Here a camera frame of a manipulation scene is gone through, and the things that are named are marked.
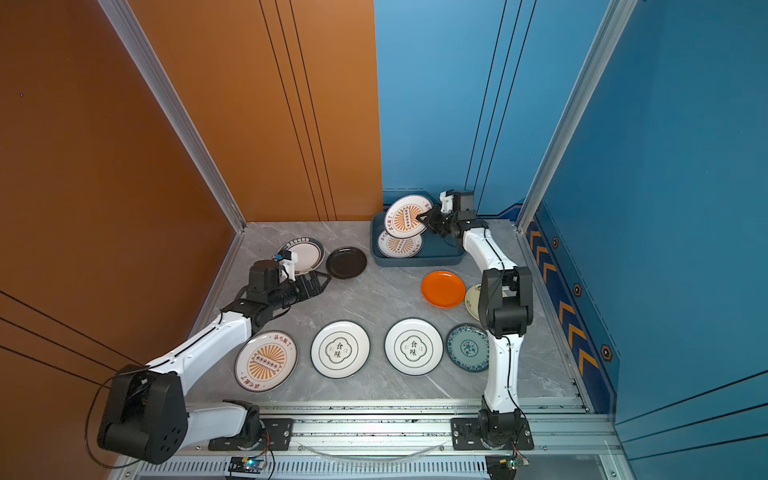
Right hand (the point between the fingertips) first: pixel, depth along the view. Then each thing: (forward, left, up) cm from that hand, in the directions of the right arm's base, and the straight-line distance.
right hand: (415, 217), depth 96 cm
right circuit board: (-64, -19, -21) cm, 70 cm away
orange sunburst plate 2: (+3, +6, -18) cm, 19 cm away
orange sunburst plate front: (-40, +44, -18) cm, 62 cm away
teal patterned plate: (-36, -15, -19) cm, 43 cm away
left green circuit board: (-64, +43, -21) cm, 79 cm away
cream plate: (-19, -19, -20) cm, 33 cm away
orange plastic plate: (-16, -9, -18) cm, 26 cm away
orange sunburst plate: (+1, +5, -2) cm, 5 cm away
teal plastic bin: (0, -8, -17) cm, 18 cm away
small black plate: (-4, +25, -18) cm, 31 cm away
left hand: (-21, +28, -4) cm, 35 cm away
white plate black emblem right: (-35, +2, -19) cm, 40 cm away
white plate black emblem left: (-36, +23, -18) cm, 47 cm away
